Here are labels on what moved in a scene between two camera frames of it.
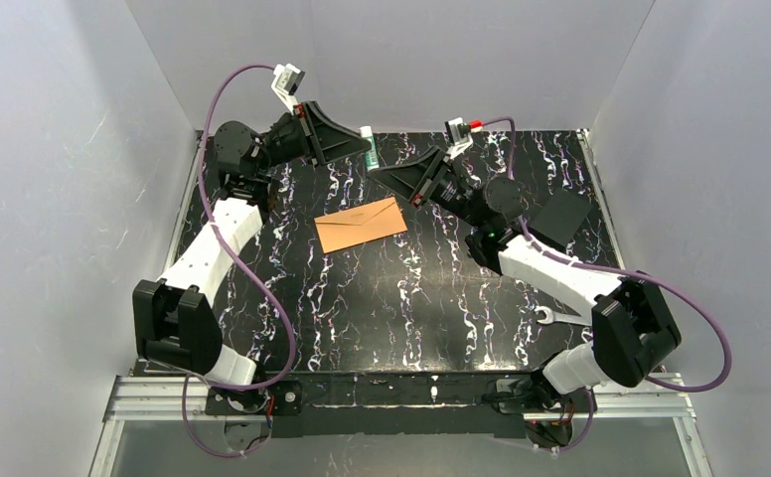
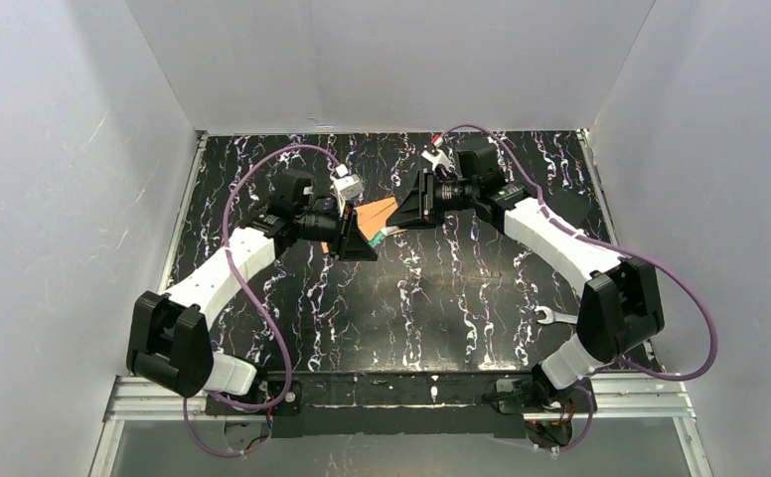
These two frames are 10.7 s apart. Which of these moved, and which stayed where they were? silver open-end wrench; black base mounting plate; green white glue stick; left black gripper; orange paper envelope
Moved: green white glue stick; left black gripper
Stayed: orange paper envelope; silver open-end wrench; black base mounting plate
